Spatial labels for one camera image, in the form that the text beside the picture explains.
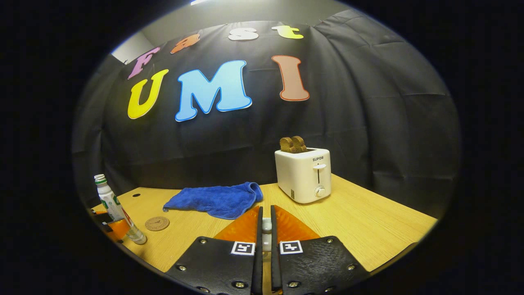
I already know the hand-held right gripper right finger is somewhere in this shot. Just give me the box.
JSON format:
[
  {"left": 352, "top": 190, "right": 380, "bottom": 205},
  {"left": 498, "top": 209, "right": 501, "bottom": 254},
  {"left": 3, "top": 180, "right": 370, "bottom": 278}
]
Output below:
[{"left": 270, "top": 205, "right": 371, "bottom": 295}]

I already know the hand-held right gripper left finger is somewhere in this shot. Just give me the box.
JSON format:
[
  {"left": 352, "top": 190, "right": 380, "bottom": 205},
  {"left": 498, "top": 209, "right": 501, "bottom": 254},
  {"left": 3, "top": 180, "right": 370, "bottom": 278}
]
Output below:
[{"left": 166, "top": 206, "right": 263, "bottom": 295}]

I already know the white green-label water bottle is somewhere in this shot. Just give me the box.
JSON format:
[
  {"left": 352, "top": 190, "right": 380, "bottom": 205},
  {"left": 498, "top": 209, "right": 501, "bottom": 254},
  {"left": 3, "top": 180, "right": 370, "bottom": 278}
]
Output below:
[{"left": 94, "top": 174, "right": 147, "bottom": 245}]

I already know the round brown coaster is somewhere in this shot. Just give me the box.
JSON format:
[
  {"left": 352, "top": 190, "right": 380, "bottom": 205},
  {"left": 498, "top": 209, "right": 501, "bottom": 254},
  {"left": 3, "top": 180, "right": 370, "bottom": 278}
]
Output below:
[{"left": 145, "top": 216, "right": 170, "bottom": 231}]

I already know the blue towel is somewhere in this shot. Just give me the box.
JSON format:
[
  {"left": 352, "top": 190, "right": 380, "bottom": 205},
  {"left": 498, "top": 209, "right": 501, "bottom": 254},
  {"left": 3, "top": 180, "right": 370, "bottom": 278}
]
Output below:
[{"left": 163, "top": 182, "right": 264, "bottom": 220}]

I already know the white toaster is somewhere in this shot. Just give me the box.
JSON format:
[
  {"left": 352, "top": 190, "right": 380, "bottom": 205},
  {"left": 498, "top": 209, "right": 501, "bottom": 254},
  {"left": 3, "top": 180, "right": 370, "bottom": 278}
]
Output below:
[{"left": 275, "top": 147, "right": 332, "bottom": 204}]

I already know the black backdrop cloth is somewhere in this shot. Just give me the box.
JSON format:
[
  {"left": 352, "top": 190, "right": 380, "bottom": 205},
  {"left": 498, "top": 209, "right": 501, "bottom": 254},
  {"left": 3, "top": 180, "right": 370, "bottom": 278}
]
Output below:
[{"left": 73, "top": 10, "right": 461, "bottom": 218}]

